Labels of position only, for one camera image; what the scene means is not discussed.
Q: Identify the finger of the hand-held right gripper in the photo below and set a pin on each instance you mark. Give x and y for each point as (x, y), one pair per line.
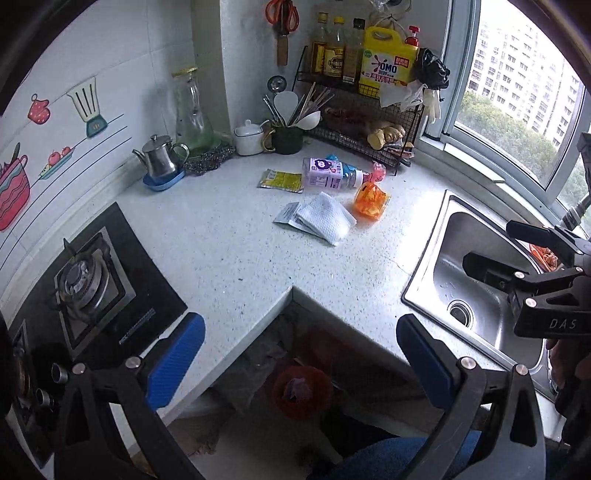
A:
(489, 270)
(545, 237)

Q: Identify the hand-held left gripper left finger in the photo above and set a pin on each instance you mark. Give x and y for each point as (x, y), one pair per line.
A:
(178, 362)

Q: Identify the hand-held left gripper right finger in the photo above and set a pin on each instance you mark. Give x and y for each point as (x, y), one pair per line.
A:
(425, 364)

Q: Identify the red plastic bin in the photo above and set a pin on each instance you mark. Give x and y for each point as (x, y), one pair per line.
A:
(323, 383)

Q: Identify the purple label plastic bottle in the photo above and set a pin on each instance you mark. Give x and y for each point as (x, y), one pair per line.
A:
(323, 171)

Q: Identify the yellow foil packet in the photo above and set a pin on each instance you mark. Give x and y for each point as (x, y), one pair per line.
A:
(279, 180)

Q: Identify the person's right hand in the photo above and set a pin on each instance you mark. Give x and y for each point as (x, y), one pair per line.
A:
(561, 362)

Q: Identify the orange mesh scrubber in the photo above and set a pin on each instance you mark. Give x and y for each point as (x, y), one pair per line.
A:
(545, 258)

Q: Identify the steel faucet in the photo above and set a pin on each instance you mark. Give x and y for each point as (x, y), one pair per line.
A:
(575, 214)

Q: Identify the steel sink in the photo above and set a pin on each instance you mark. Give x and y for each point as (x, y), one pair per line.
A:
(443, 286)

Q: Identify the foil covered cabinet door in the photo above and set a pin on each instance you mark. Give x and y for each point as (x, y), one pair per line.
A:
(355, 355)

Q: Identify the black glass gas stove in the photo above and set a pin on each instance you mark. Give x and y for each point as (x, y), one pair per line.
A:
(152, 295)

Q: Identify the white woven sack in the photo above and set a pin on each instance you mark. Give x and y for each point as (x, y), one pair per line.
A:
(258, 369)

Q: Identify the orange plastic bag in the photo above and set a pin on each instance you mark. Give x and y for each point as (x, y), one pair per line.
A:
(369, 203)

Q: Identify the small red wrapper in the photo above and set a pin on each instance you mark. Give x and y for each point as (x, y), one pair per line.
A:
(377, 171)

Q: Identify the ginger root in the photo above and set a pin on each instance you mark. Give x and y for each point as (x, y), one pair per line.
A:
(378, 137)

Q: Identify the white paper towel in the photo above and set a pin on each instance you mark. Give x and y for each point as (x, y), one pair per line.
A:
(323, 217)

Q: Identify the blue dish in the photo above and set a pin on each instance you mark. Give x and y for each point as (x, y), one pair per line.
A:
(159, 185)

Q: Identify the silver foil packet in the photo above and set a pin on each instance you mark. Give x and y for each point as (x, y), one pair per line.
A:
(286, 214)

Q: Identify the crumpled white bag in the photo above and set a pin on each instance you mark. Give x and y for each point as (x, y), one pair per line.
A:
(401, 94)

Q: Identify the black plastic bag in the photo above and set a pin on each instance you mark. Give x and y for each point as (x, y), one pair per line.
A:
(431, 69)

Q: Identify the steel teapot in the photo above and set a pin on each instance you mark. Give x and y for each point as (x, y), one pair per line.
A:
(159, 159)

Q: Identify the yellow detergent jug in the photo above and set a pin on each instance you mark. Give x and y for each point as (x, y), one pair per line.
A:
(385, 64)

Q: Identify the white lidded jar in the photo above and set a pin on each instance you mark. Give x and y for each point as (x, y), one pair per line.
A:
(249, 141)

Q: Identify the white spoon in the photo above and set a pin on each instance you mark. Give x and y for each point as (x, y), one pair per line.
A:
(310, 120)

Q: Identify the dark green mug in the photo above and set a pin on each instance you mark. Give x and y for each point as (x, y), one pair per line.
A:
(288, 141)

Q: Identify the glass decanter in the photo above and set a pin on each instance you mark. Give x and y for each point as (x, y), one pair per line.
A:
(191, 120)

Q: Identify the bundle of chopsticks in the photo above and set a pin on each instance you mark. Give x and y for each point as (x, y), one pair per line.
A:
(308, 102)

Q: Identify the dark soy sauce bottle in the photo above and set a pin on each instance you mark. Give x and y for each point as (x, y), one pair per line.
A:
(353, 57)

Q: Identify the white rice paddle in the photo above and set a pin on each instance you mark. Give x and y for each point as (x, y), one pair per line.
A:
(286, 104)

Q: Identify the oil bottle yellow label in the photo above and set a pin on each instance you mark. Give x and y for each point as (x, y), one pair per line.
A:
(318, 55)

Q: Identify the window frame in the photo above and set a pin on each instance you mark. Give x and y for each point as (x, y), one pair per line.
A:
(455, 92)

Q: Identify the kitchen wall sticker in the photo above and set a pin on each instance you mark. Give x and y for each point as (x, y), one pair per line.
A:
(14, 194)

